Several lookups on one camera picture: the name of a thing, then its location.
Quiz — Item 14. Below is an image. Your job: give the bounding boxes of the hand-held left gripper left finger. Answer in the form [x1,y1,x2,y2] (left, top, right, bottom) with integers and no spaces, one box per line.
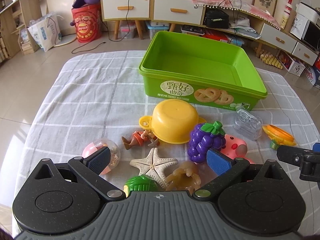
[34,146,126,202]

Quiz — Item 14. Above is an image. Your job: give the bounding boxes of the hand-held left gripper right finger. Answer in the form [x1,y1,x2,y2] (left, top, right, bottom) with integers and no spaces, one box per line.
[191,148,285,202]

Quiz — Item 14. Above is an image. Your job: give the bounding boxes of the pink clear capsule ball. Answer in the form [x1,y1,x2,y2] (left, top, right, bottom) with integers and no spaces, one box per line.
[82,138,121,175]

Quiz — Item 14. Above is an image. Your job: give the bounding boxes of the pink toy pig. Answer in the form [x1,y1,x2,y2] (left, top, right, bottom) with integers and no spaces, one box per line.
[220,134,255,165]

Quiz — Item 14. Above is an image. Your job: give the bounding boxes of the purple toy grapes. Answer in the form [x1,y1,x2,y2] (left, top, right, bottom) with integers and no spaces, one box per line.
[188,121,227,164]

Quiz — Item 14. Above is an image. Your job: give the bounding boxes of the amber rubber octopus toy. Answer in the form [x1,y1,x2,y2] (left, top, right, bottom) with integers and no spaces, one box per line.
[164,161,202,194]

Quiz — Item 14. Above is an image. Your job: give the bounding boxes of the brown orange toy figurine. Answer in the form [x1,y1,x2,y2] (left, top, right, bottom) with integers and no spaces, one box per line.
[121,129,160,151]

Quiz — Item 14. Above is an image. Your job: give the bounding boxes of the clear plastic case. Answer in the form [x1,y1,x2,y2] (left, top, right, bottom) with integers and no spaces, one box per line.
[233,104,263,140]

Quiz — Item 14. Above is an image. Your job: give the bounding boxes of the yellow toy corn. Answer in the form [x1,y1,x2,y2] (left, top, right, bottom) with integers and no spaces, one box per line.
[123,174,159,198]

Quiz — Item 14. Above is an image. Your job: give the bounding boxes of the beige starfish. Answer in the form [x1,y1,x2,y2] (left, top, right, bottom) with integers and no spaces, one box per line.
[129,147,179,189]

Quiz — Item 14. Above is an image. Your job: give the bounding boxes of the yellow toy pot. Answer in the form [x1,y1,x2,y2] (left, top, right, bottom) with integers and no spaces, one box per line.
[139,99,207,145]

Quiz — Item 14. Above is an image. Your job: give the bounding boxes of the green plastic cookie box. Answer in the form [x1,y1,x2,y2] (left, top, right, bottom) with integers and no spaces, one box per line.
[139,31,268,112]

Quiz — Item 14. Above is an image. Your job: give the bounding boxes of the grey checked cloth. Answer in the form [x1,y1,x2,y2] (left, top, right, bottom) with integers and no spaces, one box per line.
[11,51,320,235]

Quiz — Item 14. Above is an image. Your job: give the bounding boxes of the cartoon printed box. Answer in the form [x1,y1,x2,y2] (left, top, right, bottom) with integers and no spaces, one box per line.
[276,50,305,77]

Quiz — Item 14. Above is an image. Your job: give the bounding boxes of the yellow egg trays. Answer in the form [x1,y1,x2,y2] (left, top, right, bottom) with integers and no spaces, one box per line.
[260,50,283,69]

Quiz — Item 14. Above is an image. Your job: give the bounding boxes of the black microwave oven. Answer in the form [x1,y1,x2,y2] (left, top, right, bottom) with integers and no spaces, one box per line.
[301,19,320,52]

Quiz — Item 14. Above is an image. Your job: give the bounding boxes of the low wooden sideboard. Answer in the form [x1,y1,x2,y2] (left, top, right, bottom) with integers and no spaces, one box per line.
[204,5,320,67]

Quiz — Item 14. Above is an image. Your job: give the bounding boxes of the small clear storage bin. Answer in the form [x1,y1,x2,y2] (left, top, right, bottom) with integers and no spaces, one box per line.
[229,37,244,48]

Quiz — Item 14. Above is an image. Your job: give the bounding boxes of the red flat box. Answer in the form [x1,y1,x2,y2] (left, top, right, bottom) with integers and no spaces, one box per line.
[204,29,229,43]

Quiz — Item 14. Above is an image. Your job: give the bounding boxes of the clear bin with pink contents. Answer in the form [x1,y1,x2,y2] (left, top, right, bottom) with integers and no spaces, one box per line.
[119,21,137,39]

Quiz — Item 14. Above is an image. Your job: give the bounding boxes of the stacked paper cups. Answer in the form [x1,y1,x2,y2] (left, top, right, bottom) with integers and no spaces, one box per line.
[281,4,293,29]

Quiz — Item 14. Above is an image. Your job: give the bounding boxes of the red printed bucket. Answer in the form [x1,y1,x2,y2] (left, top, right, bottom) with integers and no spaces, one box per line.
[71,4,102,43]

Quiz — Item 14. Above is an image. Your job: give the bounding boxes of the clear bin with black top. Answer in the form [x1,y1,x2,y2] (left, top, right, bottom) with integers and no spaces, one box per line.
[181,25,205,36]

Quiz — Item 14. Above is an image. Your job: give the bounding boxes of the white shopping bag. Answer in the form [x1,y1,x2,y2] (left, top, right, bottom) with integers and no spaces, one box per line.
[27,12,62,52]

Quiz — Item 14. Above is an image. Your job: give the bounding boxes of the blue lid storage bin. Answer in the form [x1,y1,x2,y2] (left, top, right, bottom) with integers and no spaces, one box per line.
[146,21,170,40]

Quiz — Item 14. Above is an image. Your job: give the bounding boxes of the black case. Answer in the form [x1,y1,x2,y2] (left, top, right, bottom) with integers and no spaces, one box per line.
[205,9,230,29]

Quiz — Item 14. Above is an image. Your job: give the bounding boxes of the wooden drawer cabinet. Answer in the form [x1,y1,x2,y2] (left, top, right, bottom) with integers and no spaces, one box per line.
[151,0,207,40]

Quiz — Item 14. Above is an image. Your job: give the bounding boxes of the wooden desk shelf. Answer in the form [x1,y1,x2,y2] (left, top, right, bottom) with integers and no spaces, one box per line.
[0,0,45,63]

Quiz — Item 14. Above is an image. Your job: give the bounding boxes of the black floor cable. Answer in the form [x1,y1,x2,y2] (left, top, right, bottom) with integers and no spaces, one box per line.
[72,40,105,54]

